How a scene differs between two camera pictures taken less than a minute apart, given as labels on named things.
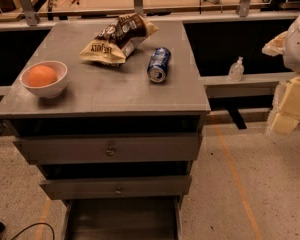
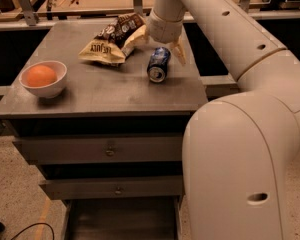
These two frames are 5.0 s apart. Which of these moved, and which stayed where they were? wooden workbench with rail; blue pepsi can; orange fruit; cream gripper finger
Moved: cream gripper finger
Stayed: blue pepsi can; orange fruit; wooden workbench with rail
